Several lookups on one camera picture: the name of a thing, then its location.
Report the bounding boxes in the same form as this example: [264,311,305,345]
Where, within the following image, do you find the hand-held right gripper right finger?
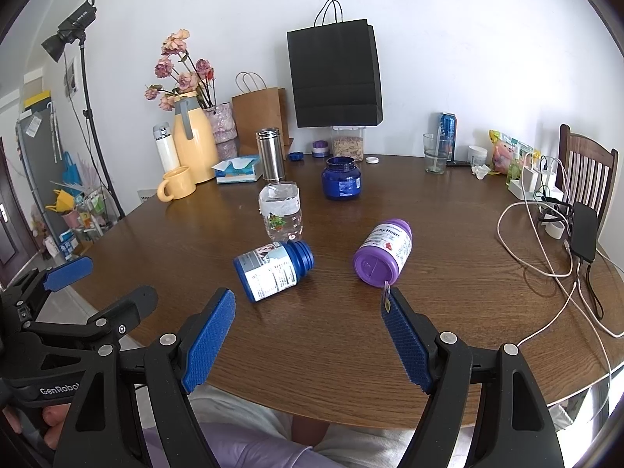
[380,285,566,468]

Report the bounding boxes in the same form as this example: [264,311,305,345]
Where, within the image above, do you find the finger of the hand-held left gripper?
[19,286,159,358]
[0,256,94,338]

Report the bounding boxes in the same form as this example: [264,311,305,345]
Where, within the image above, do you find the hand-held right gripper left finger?
[53,287,237,468]

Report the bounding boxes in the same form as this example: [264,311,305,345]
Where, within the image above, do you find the purple bottle with label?
[353,219,413,287]

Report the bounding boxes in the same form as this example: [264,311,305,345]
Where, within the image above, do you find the blue bottle with white label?
[233,240,315,303]

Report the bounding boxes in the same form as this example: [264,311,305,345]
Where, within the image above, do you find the person's left hand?
[1,404,69,452]

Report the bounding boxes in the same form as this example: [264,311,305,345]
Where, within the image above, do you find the cluttered storage trolley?
[46,180,122,260]

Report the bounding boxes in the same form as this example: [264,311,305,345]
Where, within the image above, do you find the dark wooden door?
[0,136,23,288]

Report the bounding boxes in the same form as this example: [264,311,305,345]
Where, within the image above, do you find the person's light clothing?
[141,384,483,468]

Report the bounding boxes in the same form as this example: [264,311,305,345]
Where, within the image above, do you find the blue tote bag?
[61,152,82,184]

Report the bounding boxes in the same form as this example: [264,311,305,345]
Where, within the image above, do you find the grey refrigerator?
[14,102,74,249]

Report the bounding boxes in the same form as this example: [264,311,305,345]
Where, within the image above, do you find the yellow mug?
[156,166,197,202]

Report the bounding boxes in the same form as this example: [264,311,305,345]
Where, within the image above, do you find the clear plastic bottle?
[258,181,304,243]

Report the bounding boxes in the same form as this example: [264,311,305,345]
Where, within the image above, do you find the white slim flask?
[152,123,181,174]

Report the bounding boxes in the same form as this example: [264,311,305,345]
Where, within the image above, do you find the black light stand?
[78,41,126,220]

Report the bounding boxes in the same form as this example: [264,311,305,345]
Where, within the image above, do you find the tissue box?
[212,154,264,185]

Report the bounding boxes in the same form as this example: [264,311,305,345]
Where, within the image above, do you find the open dark blue jar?
[321,156,362,201]

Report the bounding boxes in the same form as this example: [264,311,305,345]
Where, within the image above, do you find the yellow thermos jug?
[173,90,220,183]

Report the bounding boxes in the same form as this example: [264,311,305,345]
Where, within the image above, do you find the drinking glass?
[422,133,448,174]

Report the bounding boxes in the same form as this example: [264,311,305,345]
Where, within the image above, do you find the white power strip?
[508,178,569,204]

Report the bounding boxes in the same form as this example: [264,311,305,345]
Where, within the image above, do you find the stainless steel tumbler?
[256,128,286,183]

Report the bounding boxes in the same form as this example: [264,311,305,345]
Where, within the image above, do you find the clear container of oats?
[331,126,366,163]

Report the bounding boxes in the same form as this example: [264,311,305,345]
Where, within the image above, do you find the pink vase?
[204,102,239,159]

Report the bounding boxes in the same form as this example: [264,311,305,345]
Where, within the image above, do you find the black power bank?
[569,201,598,263]

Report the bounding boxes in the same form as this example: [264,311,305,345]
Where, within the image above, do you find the blue drink can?
[437,112,458,163]

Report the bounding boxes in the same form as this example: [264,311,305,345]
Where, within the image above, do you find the colourful snack packet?
[489,129,534,176]

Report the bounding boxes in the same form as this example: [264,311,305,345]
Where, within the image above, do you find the dried pink flowers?
[144,29,216,112]

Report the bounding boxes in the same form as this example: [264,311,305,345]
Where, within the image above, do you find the brown paper bag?
[231,72,292,159]

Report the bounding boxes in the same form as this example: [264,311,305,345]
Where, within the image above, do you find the black studio light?
[40,0,97,63]

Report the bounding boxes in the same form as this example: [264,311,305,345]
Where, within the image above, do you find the wooden chair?
[556,124,619,249]

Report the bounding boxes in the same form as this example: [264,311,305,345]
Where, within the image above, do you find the black paper bag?
[286,0,384,128]

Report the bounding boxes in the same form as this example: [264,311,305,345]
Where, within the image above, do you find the white charging cable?
[497,153,613,408]

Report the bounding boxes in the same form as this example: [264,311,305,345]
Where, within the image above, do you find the black cable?
[560,253,624,339]

